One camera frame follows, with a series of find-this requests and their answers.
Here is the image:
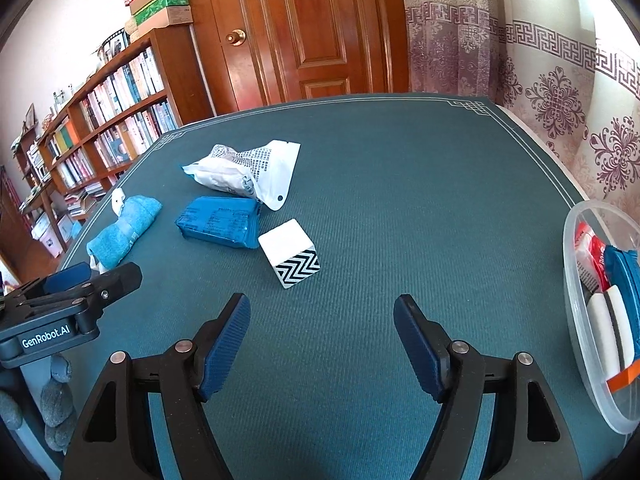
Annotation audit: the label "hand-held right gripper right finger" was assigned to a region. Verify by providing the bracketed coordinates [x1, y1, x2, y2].
[393, 295, 583, 480]

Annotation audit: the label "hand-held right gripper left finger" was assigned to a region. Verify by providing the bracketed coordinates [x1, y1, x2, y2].
[60, 292, 251, 480]

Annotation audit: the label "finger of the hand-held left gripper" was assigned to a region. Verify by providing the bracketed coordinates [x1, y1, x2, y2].
[10, 261, 143, 335]
[7, 266, 94, 307]

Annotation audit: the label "clear plastic container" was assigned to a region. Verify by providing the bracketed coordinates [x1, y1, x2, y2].
[562, 200, 640, 436]

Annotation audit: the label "white sponge pad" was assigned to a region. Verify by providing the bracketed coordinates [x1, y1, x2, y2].
[586, 285, 640, 376]

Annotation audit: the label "red and white glue packet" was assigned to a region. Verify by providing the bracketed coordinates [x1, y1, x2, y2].
[575, 222, 612, 293]

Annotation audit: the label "blue plastic packet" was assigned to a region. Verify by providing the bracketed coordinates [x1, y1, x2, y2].
[602, 247, 640, 361]
[175, 196, 262, 250]

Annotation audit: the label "person's left hand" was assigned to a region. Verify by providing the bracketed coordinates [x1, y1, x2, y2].
[0, 354, 79, 454]

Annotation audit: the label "white storage box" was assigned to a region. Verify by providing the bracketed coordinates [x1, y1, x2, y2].
[31, 212, 66, 257]

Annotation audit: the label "blue rolled towel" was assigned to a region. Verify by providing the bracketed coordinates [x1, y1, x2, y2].
[86, 189, 163, 273]

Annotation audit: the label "white cube with zigzag print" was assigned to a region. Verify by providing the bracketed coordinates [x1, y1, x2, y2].
[258, 218, 322, 290]

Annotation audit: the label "white printed plastic bag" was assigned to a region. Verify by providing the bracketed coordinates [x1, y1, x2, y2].
[179, 139, 302, 212]

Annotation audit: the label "teal table cover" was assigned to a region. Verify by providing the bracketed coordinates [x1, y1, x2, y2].
[60, 92, 640, 480]

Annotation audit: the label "rows of books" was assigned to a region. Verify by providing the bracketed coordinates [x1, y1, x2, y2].
[30, 47, 178, 196]

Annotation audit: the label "wooden bookshelf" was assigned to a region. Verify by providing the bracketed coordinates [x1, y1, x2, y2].
[15, 27, 211, 211]

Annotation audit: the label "green and tan cardboard box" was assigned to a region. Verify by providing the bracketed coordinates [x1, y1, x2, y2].
[132, 6, 194, 29]

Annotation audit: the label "flat green patterned box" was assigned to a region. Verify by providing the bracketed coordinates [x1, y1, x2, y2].
[129, 0, 190, 17]

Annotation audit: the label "patterned purple white curtain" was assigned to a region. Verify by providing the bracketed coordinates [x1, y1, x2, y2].
[492, 0, 640, 206]
[400, 0, 503, 103]

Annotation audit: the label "brown wooden door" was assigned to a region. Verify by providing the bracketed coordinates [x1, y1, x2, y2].
[180, 0, 408, 123]

